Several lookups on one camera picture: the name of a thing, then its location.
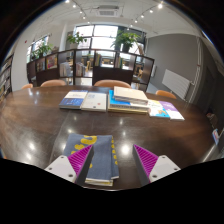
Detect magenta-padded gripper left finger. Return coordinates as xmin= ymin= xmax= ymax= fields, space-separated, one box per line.
xmin=44 ymin=144 xmax=95 ymax=184

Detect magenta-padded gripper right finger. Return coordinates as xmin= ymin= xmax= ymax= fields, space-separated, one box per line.
xmin=132 ymin=144 xmax=182 ymax=187

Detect grey towel with yellow letters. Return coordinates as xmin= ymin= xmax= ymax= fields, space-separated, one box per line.
xmin=62 ymin=133 xmax=120 ymax=187

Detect purple thin booklet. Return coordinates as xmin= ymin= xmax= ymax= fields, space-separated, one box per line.
xmin=158 ymin=100 xmax=186 ymax=121

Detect colourful thin booklet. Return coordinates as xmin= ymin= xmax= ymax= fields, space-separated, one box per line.
xmin=147 ymin=99 xmax=171 ymax=119

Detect blue and white book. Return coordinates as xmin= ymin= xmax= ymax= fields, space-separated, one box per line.
xmin=58 ymin=89 xmax=89 ymax=110

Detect beige book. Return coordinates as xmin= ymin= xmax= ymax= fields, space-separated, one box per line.
xmin=112 ymin=85 xmax=149 ymax=105

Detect dark open shelf unit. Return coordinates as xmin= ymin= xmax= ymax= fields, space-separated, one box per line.
xmin=26 ymin=48 xmax=156 ymax=93

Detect small green potted plant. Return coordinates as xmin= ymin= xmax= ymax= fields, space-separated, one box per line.
xmin=31 ymin=43 xmax=54 ymax=61

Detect green potted plant, white pot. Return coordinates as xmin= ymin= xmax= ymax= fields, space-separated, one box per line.
xmin=66 ymin=31 xmax=88 ymax=51

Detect large green potted plant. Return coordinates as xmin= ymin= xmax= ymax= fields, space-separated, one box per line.
xmin=111 ymin=30 xmax=141 ymax=53

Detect ceiling air conditioner unit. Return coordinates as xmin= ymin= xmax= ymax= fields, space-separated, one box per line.
xmin=95 ymin=4 xmax=121 ymax=18

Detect ceiling spot lights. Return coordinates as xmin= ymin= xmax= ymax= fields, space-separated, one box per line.
xmin=64 ymin=0 xmax=165 ymax=26

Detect white wall radiator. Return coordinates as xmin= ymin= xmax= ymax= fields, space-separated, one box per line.
xmin=161 ymin=68 xmax=193 ymax=100

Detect wall bookshelf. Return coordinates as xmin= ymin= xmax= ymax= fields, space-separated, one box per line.
xmin=0 ymin=54 xmax=14 ymax=102

